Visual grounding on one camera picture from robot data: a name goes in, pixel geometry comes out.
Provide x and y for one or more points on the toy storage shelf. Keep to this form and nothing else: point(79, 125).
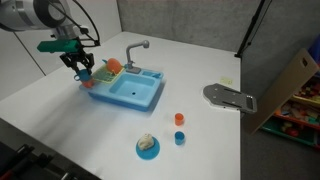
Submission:
point(290, 108)

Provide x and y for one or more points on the orange mug on sink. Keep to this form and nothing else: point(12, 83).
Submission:
point(88, 84)

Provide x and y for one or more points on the green wrist camera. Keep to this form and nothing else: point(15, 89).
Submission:
point(58, 46)

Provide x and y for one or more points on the blue toy sink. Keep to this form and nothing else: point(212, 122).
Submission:
point(135, 91)

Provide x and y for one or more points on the small orange cup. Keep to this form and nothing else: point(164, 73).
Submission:
point(179, 119)

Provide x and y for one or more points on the small blue cup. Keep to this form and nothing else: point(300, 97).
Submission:
point(179, 138)

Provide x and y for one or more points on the cream toy food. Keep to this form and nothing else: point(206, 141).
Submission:
point(145, 142)

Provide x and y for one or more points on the blue mug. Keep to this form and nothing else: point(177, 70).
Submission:
point(82, 75)

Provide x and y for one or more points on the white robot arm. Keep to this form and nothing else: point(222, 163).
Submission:
point(53, 15)

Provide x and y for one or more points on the yellow green dish rack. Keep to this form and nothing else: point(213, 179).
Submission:
point(103, 75)

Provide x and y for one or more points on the grey toy faucet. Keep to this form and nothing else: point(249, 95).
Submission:
point(131, 68)

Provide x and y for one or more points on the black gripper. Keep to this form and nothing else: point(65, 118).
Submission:
point(71, 59)

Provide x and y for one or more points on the blue plate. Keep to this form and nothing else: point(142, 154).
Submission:
point(150, 153)

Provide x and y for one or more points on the yellow sticky note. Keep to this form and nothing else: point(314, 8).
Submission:
point(226, 81)

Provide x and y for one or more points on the orange plate in rack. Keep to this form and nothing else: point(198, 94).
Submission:
point(113, 65)

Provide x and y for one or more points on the black tripod pole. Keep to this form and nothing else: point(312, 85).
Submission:
point(254, 26)

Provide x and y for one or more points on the grey metal mounting plate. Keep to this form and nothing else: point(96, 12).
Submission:
point(225, 97)

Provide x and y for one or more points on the black equipment rail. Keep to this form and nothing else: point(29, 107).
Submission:
point(24, 158)

